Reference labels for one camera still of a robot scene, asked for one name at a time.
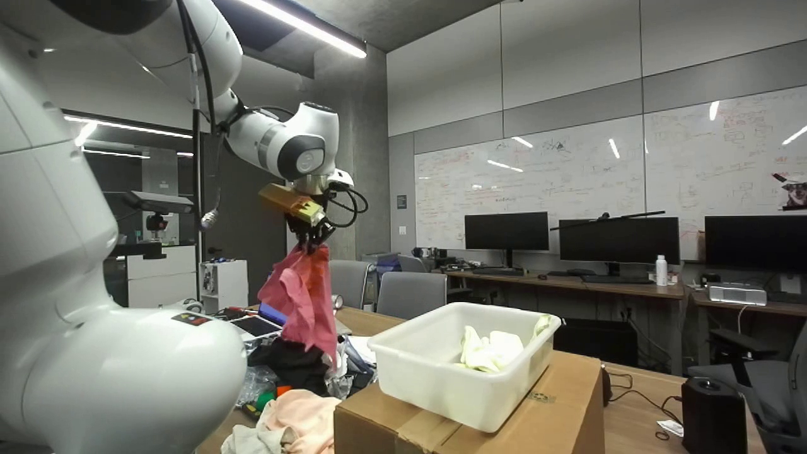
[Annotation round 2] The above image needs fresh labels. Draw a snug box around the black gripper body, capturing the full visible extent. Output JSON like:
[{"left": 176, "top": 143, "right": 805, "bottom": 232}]
[{"left": 288, "top": 208, "right": 337, "bottom": 248}]

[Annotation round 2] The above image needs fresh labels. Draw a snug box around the pink red cloth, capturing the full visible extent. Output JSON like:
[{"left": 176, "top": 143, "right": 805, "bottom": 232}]
[{"left": 292, "top": 245, "right": 344, "bottom": 364}]

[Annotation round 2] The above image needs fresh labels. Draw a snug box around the peach cloth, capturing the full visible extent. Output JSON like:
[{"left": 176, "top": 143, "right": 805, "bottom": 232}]
[{"left": 249, "top": 386, "right": 344, "bottom": 454}]

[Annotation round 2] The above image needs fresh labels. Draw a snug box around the light green cloth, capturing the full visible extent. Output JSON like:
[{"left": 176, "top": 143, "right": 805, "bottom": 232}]
[{"left": 455, "top": 313, "right": 560, "bottom": 376}]

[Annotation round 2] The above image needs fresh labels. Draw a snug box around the white cloth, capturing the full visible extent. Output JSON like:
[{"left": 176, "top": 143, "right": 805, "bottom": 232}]
[{"left": 220, "top": 423, "right": 284, "bottom": 454}]

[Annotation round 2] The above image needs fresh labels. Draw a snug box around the white plastic box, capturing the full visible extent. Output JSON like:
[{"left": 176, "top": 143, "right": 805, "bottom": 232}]
[{"left": 365, "top": 299, "right": 563, "bottom": 437}]

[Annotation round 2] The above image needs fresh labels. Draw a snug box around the brown cardboard box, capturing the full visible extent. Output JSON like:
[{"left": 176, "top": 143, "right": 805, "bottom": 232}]
[{"left": 332, "top": 350, "right": 608, "bottom": 454}]

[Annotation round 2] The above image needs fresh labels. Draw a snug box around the gray office chair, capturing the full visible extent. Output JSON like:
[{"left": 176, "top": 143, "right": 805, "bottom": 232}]
[
  {"left": 709, "top": 323, "right": 807, "bottom": 454},
  {"left": 373, "top": 270, "right": 451, "bottom": 323},
  {"left": 325, "top": 256, "right": 378, "bottom": 313}
]

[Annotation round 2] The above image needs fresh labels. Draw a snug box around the white computer tower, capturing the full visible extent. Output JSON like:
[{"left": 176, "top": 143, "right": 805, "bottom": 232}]
[{"left": 200, "top": 256, "right": 253, "bottom": 316}]

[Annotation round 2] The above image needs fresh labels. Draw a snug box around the white cabinet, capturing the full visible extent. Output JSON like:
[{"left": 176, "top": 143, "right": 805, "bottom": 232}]
[{"left": 124, "top": 245, "right": 200, "bottom": 311}]

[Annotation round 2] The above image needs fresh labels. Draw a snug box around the black lab machine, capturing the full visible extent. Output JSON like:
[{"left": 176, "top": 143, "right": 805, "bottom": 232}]
[{"left": 104, "top": 187, "right": 197, "bottom": 261}]

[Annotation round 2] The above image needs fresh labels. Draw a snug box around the black computer monitor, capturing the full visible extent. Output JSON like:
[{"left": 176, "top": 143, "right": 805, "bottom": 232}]
[
  {"left": 465, "top": 208, "right": 552, "bottom": 273},
  {"left": 557, "top": 215, "right": 684, "bottom": 282},
  {"left": 704, "top": 215, "right": 807, "bottom": 274}
]

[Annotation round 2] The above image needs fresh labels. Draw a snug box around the bright ceiling light strip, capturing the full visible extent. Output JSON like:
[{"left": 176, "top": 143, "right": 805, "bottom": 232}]
[
  {"left": 238, "top": 0, "right": 370, "bottom": 60},
  {"left": 60, "top": 111, "right": 197, "bottom": 143}
]

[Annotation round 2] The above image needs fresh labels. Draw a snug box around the black keyboard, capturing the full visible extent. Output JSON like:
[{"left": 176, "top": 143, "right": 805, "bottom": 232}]
[{"left": 578, "top": 270, "right": 651, "bottom": 288}]

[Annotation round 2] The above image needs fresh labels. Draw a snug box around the small white adapter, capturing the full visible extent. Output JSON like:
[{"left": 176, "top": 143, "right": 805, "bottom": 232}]
[{"left": 653, "top": 417, "right": 687, "bottom": 442}]

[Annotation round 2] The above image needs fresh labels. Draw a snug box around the gray desktop device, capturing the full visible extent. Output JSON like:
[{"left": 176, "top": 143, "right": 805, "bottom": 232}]
[{"left": 707, "top": 282, "right": 769, "bottom": 307}]

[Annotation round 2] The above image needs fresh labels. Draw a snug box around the black cylinder speaker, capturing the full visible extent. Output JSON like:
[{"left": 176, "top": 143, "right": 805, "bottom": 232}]
[{"left": 680, "top": 374, "right": 752, "bottom": 454}]

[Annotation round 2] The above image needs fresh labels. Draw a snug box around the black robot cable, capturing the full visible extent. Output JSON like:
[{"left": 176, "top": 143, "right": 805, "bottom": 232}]
[{"left": 171, "top": 0, "right": 370, "bottom": 232}]

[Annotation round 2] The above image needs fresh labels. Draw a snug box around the white wall whiteboard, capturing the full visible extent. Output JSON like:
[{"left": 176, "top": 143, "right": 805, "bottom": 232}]
[{"left": 412, "top": 84, "right": 807, "bottom": 254}]

